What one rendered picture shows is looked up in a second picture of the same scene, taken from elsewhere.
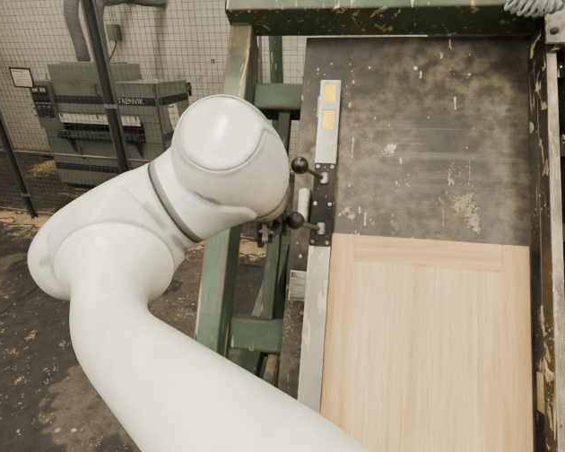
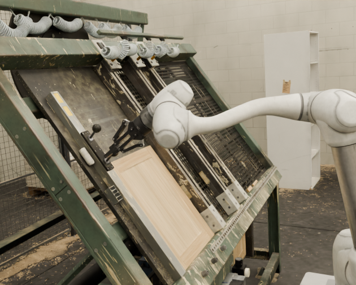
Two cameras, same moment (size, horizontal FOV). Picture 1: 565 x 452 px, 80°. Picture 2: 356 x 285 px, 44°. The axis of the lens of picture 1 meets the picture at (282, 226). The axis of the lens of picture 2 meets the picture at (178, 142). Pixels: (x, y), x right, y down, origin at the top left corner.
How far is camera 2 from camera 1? 1.60 m
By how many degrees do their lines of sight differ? 72
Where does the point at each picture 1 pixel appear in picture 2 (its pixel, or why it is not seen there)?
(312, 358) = (144, 218)
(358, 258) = (120, 171)
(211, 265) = (86, 199)
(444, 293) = (147, 172)
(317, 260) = (114, 176)
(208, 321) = (107, 227)
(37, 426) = not seen: outside the picture
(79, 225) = (186, 112)
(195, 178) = (190, 97)
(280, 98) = not seen: hidden behind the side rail
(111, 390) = (233, 115)
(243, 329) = not seen: hidden behind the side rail
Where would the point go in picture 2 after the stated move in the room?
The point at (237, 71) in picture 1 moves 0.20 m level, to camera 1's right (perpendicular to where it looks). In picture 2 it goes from (12, 91) to (40, 88)
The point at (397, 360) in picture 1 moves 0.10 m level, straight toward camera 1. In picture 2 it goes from (157, 204) to (174, 208)
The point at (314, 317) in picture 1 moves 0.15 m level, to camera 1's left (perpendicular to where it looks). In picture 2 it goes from (132, 201) to (118, 214)
